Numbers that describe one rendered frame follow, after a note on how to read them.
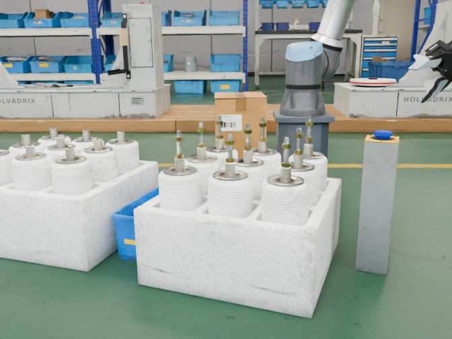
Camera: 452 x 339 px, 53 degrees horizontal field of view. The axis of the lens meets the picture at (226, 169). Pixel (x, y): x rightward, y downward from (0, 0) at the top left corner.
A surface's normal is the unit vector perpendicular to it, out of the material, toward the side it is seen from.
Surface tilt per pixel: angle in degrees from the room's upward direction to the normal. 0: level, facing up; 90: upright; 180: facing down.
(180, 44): 90
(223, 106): 90
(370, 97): 90
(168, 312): 0
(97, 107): 90
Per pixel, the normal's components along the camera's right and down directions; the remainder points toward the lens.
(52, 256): -0.31, 0.25
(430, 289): -0.01, -0.97
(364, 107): -0.05, 0.25
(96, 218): 0.95, 0.07
